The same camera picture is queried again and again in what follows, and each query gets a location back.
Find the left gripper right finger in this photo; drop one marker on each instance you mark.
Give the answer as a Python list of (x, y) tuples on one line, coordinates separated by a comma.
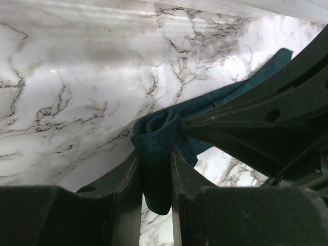
[(205, 214)]

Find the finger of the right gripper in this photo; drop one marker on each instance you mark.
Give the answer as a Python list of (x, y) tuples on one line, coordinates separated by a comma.
[(279, 127)]

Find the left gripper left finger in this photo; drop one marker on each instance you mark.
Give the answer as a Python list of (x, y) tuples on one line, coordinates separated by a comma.
[(104, 212)]

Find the dark green tie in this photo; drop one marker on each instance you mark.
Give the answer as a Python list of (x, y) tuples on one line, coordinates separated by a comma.
[(155, 134)]

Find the white plastic basket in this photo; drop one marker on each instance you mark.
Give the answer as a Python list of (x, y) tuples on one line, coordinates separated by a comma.
[(304, 11)]

